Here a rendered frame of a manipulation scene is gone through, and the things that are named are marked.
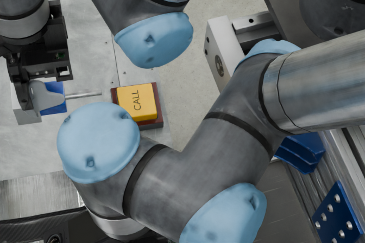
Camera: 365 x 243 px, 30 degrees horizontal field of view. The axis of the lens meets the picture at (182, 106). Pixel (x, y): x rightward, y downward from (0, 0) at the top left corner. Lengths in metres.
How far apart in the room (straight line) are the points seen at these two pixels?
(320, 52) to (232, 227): 0.16
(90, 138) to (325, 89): 0.21
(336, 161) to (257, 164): 0.43
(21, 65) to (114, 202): 0.33
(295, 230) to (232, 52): 0.82
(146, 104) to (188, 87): 0.98
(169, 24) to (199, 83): 1.45
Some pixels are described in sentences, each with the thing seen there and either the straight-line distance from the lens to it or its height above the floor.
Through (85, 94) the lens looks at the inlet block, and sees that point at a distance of 1.04.
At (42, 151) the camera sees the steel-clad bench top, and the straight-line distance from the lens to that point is 1.15.
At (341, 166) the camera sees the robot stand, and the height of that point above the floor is 0.92.
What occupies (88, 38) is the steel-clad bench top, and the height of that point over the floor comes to 0.80.
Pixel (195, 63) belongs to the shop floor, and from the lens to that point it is 2.16.
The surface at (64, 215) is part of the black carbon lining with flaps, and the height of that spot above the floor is 0.88.
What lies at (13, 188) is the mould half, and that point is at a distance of 1.05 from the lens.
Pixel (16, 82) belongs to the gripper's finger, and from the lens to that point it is 0.91.
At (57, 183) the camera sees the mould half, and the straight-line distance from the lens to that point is 1.04.
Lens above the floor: 1.85
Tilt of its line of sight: 63 degrees down
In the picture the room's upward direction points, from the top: 6 degrees clockwise
